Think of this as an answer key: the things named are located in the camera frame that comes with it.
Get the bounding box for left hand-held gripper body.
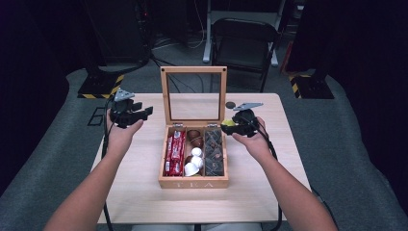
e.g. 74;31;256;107
110;89;140;130

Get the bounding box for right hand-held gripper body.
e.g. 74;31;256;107
232;102;265;139

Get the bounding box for wooden compartment box with lid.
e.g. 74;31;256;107
158;65;230;190

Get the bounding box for person's left hand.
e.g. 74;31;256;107
106;110;145;152

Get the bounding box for person's right hand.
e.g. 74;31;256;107
231;116;274;160

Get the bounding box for pile of dark tea bags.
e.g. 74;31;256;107
204;129;225;177

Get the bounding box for black yellow striped stand base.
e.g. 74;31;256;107
288;72;335;100
77;73;125;100

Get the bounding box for red stick packet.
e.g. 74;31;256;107
171;129;187;164
165;136;174;176
169;160;184;177

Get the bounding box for black folding chair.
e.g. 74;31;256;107
211;17;281;93

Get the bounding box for black equipment tower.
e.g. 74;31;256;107
80;0;152;75

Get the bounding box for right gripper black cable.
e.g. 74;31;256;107
248;116;285;231

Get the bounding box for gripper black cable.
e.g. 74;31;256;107
101;95;117;231
248;116;285;231

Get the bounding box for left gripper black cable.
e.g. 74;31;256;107
101;95;117;231

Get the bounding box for loose floor cables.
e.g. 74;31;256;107
149;6;207;66

